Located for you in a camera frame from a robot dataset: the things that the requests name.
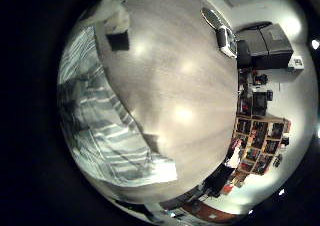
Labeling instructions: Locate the white blue striped shirt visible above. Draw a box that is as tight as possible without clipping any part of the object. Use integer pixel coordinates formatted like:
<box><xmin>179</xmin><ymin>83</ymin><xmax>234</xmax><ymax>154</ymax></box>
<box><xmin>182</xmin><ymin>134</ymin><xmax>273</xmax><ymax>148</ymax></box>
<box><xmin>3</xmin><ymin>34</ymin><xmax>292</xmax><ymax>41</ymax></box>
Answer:
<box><xmin>57</xmin><ymin>25</ymin><xmax>179</xmax><ymax>188</ymax></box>

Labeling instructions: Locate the grey oval disc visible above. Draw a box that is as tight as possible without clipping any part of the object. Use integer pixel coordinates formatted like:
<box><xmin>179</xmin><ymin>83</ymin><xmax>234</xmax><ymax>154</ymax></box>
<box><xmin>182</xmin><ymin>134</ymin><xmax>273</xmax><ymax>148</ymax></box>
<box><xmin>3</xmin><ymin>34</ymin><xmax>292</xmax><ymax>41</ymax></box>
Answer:
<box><xmin>200</xmin><ymin>6</ymin><xmax>225</xmax><ymax>31</ymax></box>

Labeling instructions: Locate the white rectangular device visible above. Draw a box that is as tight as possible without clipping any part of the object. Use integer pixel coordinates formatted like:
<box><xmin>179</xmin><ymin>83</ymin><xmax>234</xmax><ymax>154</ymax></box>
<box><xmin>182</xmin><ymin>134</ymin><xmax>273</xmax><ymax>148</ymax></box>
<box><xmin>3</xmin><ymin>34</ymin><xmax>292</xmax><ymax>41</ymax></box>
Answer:
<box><xmin>215</xmin><ymin>25</ymin><xmax>238</xmax><ymax>59</ymax></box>

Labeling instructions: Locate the black equipment case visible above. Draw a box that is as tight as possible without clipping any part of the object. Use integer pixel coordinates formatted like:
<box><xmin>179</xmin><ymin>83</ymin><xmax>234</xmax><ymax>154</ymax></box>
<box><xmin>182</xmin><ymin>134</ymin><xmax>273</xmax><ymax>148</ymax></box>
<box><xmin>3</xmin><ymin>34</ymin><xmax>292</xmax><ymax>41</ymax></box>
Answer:
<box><xmin>259</xmin><ymin>23</ymin><xmax>295</xmax><ymax>70</ymax></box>
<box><xmin>235</xmin><ymin>29</ymin><xmax>268</xmax><ymax>69</ymax></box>

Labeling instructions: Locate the person in white top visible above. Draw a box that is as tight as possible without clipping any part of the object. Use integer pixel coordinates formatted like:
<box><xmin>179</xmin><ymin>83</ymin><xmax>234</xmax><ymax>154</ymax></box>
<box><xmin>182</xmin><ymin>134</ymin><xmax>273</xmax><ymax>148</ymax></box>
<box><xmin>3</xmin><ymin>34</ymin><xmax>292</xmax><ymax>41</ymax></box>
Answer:
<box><xmin>226</xmin><ymin>142</ymin><xmax>243</xmax><ymax>169</ymax></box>

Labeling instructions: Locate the wooden shelf with items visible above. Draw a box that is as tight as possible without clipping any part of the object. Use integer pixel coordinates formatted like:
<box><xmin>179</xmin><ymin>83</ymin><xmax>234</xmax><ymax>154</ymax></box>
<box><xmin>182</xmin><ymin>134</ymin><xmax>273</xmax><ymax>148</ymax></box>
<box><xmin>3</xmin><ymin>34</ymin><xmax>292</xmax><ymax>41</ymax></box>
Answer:
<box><xmin>229</xmin><ymin>67</ymin><xmax>293</xmax><ymax>189</ymax></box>

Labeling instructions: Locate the black office chair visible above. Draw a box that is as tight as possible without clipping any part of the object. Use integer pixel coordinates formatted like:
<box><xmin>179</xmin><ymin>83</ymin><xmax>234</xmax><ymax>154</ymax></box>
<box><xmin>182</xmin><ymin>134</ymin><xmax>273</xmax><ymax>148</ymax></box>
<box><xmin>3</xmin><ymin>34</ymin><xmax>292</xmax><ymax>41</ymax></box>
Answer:
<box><xmin>202</xmin><ymin>164</ymin><xmax>236</xmax><ymax>198</ymax></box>

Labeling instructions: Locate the small white wall box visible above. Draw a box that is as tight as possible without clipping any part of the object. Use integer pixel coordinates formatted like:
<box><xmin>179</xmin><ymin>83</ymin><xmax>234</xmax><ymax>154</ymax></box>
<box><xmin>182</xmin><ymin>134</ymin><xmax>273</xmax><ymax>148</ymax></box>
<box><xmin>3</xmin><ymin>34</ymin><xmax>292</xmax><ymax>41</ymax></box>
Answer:
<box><xmin>289</xmin><ymin>55</ymin><xmax>305</xmax><ymax>70</ymax></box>

